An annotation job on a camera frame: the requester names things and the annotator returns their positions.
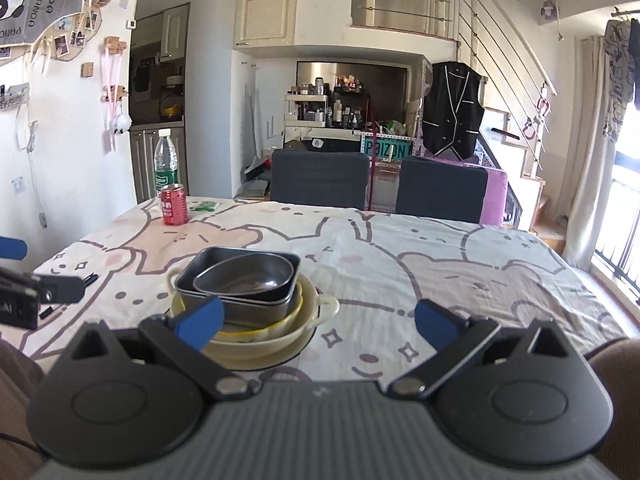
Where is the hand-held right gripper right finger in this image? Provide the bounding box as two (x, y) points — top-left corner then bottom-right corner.
(387, 298), (576, 402)

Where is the panda wall poster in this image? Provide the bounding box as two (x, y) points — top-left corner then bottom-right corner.
(0, 0), (103, 63)

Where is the person's leg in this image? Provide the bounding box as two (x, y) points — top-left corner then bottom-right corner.
(586, 334), (640, 480)
(0, 337), (48, 480)

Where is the rectangular metal container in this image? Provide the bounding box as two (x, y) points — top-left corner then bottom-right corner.
(174, 247), (302, 327)

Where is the floral bowl with yellow rim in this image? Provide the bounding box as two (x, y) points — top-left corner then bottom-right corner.
(171, 287), (305, 345)

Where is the teal sign plate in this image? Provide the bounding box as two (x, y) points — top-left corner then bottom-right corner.
(359, 132), (417, 159)

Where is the wooden staircase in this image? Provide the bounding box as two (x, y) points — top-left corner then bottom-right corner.
(479, 104), (552, 241)

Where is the beige curtain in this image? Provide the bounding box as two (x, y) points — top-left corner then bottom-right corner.
(564, 35), (617, 272)

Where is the cream upper cabinet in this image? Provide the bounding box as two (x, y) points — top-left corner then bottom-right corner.
(234, 0), (299, 52)

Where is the black window railing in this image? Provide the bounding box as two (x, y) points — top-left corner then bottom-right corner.
(590, 149), (640, 307)

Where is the white hanging cable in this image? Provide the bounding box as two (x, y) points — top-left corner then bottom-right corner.
(14, 109), (49, 232)

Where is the shelf with cosmetic bottles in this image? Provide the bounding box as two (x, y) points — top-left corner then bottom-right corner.
(284, 75), (373, 130)

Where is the black vest with white trim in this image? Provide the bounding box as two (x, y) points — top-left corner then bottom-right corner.
(421, 60), (487, 162)

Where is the clear plastic water bottle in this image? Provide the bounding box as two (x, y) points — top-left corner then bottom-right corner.
(153, 129), (181, 201)

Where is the grey kitchen cabinet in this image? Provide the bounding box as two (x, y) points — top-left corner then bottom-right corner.
(129, 2), (192, 203)

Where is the dark blue chair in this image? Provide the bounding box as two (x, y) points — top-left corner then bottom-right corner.
(269, 148), (372, 211)
(396, 155), (489, 224)

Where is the metal stair railing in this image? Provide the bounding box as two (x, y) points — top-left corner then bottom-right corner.
(350, 0), (558, 98)

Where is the printed cartoon tablecloth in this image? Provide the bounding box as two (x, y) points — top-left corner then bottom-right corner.
(20, 195), (632, 386)

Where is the cream bowl with handles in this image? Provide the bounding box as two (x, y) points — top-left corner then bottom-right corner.
(166, 265), (341, 372)

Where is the red soda can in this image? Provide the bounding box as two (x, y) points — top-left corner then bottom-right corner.
(159, 183), (189, 226)

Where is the person's left leg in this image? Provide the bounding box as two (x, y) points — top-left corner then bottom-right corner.
(0, 337), (48, 480)

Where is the hanging patterned garment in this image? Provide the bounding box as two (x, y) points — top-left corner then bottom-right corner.
(601, 16), (640, 142)

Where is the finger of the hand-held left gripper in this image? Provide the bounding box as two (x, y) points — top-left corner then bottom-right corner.
(0, 266), (99, 307)
(0, 237), (29, 262)

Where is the rounded dark metal bowl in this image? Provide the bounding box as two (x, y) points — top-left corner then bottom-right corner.
(192, 254), (297, 297)

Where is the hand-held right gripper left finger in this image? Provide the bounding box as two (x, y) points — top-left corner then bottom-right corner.
(69, 295), (251, 403)

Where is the pink cloth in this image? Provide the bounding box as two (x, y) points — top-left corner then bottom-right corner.
(479, 167), (509, 227)

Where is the person's right leg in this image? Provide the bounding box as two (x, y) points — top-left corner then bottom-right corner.
(586, 334), (640, 480)

